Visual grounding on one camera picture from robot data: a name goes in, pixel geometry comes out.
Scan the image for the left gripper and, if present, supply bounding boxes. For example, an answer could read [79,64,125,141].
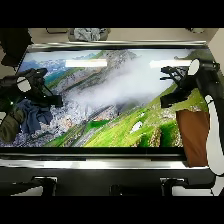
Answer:
[42,93,64,109]

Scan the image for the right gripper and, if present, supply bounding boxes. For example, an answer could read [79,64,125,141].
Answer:
[159,88,184,109]

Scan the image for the brown garment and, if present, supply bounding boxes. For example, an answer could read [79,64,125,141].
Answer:
[175,109,212,168]

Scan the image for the black garment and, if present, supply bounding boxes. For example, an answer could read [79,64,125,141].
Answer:
[7,68,52,101]

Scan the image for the blue garment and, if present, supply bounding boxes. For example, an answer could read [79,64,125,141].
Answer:
[15,98,54,135]

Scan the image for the olive green garment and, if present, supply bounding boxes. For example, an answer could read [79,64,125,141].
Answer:
[0,108,26,144]

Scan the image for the grey garment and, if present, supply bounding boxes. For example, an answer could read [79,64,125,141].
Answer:
[67,28,111,42]

